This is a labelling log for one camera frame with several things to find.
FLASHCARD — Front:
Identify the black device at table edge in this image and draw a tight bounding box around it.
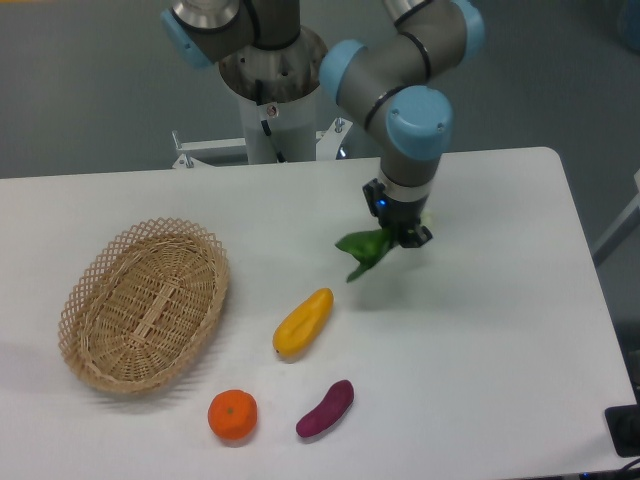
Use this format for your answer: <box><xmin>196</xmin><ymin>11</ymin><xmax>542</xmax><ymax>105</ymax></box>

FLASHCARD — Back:
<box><xmin>604</xmin><ymin>404</ymin><xmax>639</xmax><ymax>458</ymax></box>

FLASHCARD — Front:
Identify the yellow papaya half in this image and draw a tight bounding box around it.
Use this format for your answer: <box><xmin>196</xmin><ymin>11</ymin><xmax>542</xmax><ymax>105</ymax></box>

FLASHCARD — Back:
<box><xmin>272</xmin><ymin>288</ymin><xmax>334</xmax><ymax>358</ymax></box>

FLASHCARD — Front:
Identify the purple sweet potato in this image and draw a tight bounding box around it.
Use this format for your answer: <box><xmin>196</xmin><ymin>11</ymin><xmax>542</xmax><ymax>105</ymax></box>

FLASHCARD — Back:
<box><xmin>296</xmin><ymin>379</ymin><xmax>355</xmax><ymax>439</ymax></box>

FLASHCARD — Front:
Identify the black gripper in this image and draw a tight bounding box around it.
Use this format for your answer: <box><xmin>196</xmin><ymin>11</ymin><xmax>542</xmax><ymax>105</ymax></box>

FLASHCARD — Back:
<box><xmin>362</xmin><ymin>171</ymin><xmax>432</xmax><ymax>249</ymax></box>

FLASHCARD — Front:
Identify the orange tangerine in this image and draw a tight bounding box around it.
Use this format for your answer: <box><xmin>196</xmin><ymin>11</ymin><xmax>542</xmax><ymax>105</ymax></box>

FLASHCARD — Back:
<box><xmin>207</xmin><ymin>390</ymin><xmax>258</xmax><ymax>441</ymax></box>

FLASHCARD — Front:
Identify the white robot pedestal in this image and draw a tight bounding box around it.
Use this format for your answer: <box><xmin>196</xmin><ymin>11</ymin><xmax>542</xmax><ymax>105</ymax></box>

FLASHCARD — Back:
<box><xmin>171</xmin><ymin>27</ymin><xmax>361</xmax><ymax>169</ymax></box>

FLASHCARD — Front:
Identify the green leafy vegetable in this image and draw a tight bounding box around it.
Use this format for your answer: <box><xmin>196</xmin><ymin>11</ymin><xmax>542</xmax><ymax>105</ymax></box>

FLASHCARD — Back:
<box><xmin>334</xmin><ymin>211</ymin><xmax>435</xmax><ymax>284</ymax></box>

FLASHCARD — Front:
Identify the black cable on pedestal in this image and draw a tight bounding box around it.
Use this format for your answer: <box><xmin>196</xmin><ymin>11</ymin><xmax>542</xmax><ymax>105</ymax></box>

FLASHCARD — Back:
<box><xmin>255</xmin><ymin>79</ymin><xmax>290</xmax><ymax>164</ymax></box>

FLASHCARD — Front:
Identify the woven wicker basket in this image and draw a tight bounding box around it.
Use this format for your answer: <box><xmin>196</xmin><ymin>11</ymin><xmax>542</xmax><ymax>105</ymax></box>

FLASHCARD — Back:
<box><xmin>58</xmin><ymin>218</ymin><xmax>230</xmax><ymax>394</ymax></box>

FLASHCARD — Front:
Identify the white frame leg at right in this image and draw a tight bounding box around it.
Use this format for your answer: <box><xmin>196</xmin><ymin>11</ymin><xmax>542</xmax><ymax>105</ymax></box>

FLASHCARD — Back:
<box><xmin>591</xmin><ymin>171</ymin><xmax>639</xmax><ymax>268</ymax></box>

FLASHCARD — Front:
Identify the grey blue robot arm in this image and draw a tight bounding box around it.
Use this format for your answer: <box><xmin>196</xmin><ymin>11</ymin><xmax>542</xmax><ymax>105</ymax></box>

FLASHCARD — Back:
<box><xmin>161</xmin><ymin>1</ymin><xmax>485</xmax><ymax>248</ymax></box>

